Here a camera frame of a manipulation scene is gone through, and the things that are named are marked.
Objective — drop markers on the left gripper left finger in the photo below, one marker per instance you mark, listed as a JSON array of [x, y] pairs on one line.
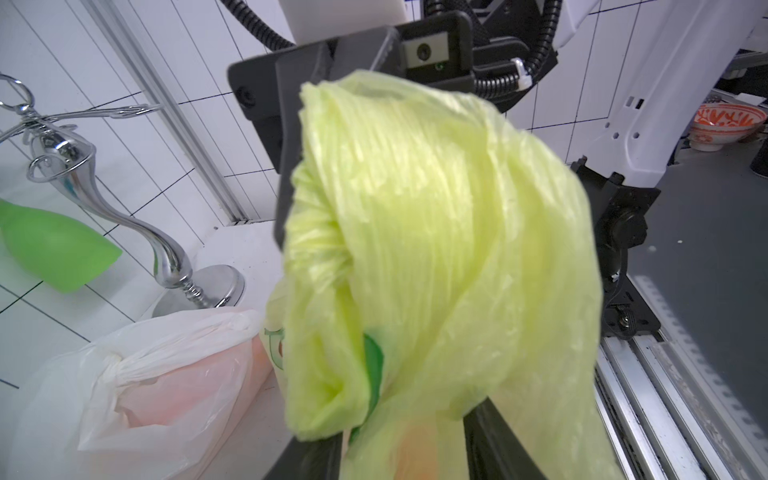
[[309, 460]]

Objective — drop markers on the aluminium mounting rail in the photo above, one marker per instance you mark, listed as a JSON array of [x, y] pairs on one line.
[[667, 413]]

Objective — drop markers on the red patterned bowl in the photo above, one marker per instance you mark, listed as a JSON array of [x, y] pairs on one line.
[[717, 124]]

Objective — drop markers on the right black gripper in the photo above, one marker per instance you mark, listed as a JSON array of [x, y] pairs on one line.
[[436, 52]]

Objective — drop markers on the green plastic bag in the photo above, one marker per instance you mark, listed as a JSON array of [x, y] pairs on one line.
[[435, 257]]

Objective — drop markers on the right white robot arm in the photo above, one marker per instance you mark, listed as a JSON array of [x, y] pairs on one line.
[[498, 50]]

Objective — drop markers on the green plastic wine glass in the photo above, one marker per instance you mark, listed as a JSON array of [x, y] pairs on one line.
[[60, 251]]

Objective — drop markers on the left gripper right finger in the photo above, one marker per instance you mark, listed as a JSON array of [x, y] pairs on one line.
[[493, 450]]

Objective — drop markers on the white printed plastic bag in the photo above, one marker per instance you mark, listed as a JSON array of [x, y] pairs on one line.
[[156, 399]]

